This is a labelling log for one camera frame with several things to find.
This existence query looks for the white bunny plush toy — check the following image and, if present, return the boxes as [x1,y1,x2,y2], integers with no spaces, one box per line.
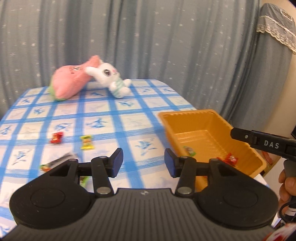
[85,63,132,99]

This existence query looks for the green candy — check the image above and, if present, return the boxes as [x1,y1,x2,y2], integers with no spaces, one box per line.
[183,146,196,157]

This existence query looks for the person right hand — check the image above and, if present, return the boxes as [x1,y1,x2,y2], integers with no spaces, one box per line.
[278,170,296,207]

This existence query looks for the blue checkered tablecloth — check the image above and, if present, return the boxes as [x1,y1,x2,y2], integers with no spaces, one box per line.
[0,79,269,239]

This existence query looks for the yellow wrapped candy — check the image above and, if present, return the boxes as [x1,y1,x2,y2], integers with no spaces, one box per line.
[80,135,95,150]

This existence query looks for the pink peach plush toy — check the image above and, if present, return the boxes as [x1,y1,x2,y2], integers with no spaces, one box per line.
[49,55,102,101]

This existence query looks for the orange plastic tray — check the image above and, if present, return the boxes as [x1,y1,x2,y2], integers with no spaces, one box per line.
[158,109,266,178]

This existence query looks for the small red candy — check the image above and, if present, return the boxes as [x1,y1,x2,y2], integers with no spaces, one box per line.
[50,132,64,144]

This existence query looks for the grey star curtain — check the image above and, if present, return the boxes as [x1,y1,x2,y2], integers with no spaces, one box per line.
[0,0,296,133]

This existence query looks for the grey lace-trimmed cover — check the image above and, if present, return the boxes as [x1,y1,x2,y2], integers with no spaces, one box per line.
[255,2,296,55]

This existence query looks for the white silver snack packet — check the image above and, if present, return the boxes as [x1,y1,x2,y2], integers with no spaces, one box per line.
[40,152,78,172]

